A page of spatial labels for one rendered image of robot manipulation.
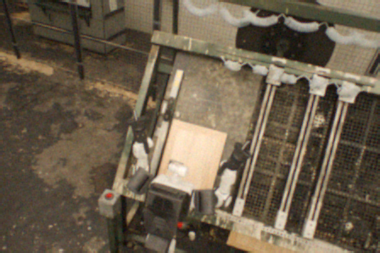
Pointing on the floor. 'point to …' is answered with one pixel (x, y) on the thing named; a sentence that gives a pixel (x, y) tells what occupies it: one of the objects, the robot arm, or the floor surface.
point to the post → (113, 234)
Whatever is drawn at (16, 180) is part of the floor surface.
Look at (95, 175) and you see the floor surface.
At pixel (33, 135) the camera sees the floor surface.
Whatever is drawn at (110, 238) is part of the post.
